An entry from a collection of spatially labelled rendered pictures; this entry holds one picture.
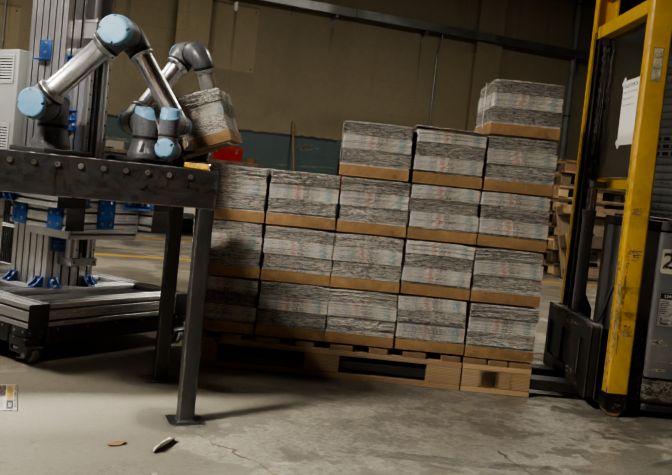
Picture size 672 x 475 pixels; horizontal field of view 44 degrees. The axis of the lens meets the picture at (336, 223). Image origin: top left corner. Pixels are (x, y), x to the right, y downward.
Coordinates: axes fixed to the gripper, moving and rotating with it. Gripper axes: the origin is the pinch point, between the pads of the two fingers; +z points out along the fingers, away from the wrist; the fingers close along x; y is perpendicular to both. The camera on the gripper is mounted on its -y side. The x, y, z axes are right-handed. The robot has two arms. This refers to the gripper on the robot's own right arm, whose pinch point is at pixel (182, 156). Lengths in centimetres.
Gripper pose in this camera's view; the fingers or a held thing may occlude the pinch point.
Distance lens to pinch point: 347.3
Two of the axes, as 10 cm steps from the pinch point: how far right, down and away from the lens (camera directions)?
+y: -2.6, -9.6, -0.5
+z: -0.1, -0.5, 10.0
